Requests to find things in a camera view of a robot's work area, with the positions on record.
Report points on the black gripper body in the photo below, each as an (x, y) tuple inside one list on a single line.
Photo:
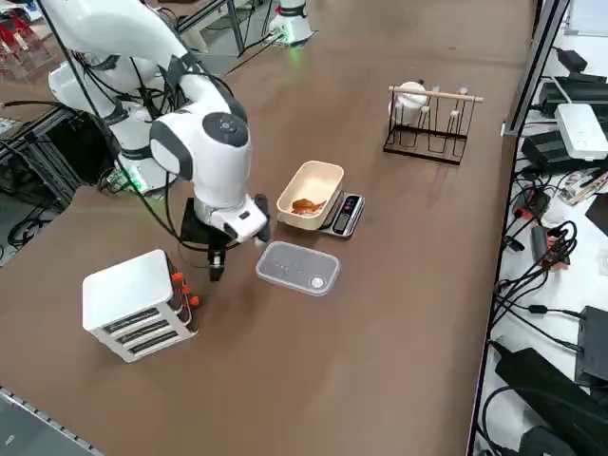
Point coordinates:
[(199, 233)]

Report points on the brown fried chicken piece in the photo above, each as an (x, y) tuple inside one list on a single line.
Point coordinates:
[(306, 205)]

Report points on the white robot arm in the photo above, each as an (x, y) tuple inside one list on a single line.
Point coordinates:
[(214, 166), (292, 24)]

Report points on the silver digital kitchen scale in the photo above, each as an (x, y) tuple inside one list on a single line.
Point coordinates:
[(349, 211)]

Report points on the long black box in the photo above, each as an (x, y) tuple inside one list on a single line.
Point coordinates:
[(560, 97)]

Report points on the black power box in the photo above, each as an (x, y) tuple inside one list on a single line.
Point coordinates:
[(594, 347)]

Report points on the clear plastic lid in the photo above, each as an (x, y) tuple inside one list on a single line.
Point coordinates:
[(294, 266)]

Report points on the cream rectangular bowl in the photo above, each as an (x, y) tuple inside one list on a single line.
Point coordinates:
[(313, 183)]

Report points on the white cup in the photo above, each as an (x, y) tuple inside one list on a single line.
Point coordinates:
[(411, 100)]

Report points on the red clear acrylic stand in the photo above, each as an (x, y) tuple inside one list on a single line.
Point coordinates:
[(19, 43)]

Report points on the orange black device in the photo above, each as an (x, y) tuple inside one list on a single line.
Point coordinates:
[(532, 204)]

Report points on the slim grey adapter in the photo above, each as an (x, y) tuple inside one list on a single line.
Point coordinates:
[(539, 242)]

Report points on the orange black connector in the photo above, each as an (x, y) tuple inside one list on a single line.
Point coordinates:
[(558, 252)]

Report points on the dark ribbed power adapter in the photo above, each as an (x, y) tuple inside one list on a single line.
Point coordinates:
[(546, 149)]

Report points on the large black case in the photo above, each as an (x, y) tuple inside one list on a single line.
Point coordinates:
[(546, 394)]

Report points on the circuit board with sticks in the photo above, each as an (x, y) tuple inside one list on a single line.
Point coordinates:
[(586, 185)]

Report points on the white power strip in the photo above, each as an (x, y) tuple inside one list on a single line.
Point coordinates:
[(582, 128)]

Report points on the small black power adapter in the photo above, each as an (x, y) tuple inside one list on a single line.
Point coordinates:
[(572, 59)]

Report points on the white three-layer storage frame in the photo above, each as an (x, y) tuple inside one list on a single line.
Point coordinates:
[(126, 285)]

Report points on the black extrusion frame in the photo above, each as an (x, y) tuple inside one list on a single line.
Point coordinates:
[(47, 147)]

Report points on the grey metal rail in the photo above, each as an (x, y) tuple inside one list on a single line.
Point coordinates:
[(28, 427)]

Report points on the aluminium camera post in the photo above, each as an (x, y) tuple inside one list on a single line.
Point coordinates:
[(539, 62)]

